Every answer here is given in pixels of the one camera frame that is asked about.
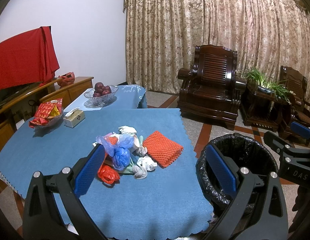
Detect red plastic bag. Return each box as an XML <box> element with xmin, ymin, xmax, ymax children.
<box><xmin>97</xmin><ymin>154</ymin><xmax>120</xmax><ymax>185</ymax></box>

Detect orange foam net sleeve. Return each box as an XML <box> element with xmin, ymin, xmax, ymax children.
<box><xmin>143</xmin><ymin>131</ymin><xmax>184</xmax><ymax>168</ymax></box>

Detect white paper ball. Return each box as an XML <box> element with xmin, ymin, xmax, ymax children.
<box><xmin>132</xmin><ymin>156</ymin><xmax>158</xmax><ymax>179</ymax></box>

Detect white tissue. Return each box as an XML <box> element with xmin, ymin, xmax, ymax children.
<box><xmin>118</xmin><ymin>126</ymin><xmax>137</xmax><ymax>134</ymax></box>

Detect black lined trash bin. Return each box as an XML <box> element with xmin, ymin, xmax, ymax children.
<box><xmin>195</xmin><ymin>133</ymin><xmax>278</xmax><ymax>216</ymax></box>

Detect dark wooden side table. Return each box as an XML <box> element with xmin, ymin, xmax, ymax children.
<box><xmin>239</xmin><ymin>81</ymin><xmax>290</xmax><ymax>132</ymax></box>

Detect dark wooden armchair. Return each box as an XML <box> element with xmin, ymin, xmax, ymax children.
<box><xmin>177</xmin><ymin>44</ymin><xmax>246</xmax><ymax>131</ymax></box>
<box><xmin>278</xmin><ymin>66</ymin><xmax>310</xmax><ymax>140</ymax></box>

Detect green potted plant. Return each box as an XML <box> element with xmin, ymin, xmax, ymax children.
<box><xmin>242</xmin><ymin>67</ymin><xmax>294</xmax><ymax>104</ymax></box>

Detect glass candy dish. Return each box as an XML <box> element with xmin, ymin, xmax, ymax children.
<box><xmin>34</xmin><ymin>109</ymin><xmax>63</xmax><ymax>129</ymax></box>

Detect cream tissue box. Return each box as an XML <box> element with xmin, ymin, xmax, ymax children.
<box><xmin>63</xmin><ymin>107</ymin><xmax>86</xmax><ymax>128</ymax></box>

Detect red snack packets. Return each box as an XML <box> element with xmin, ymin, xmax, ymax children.
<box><xmin>29</xmin><ymin>98</ymin><xmax>63</xmax><ymax>128</ymax></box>

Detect beige patterned curtain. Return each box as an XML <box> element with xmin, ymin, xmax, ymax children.
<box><xmin>124</xmin><ymin>0</ymin><xmax>310</xmax><ymax>102</ymax></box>

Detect wooden tv cabinet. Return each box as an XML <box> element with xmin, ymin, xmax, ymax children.
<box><xmin>0</xmin><ymin>76</ymin><xmax>93</xmax><ymax>152</ymax></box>

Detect glass fruit bowl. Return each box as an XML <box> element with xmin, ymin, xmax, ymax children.
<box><xmin>84</xmin><ymin>85</ymin><xmax>119</xmax><ymax>106</ymax></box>

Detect dark red apples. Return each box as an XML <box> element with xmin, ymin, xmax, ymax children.
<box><xmin>93</xmin><ymin>82</ymin><xmax>112</xmax><ymax>98</ymax></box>

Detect light blue tablecloth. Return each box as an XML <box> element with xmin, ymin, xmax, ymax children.
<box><xmin>64</xmin><ymin>85</ymin><xmax>147</xmax><ymax>112</ymax></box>

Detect red cloth cover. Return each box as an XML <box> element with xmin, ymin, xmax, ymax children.
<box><xmin>0</xmin><ymin>26</ymin><xmax>60</xmax><ymax>90</ymax></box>

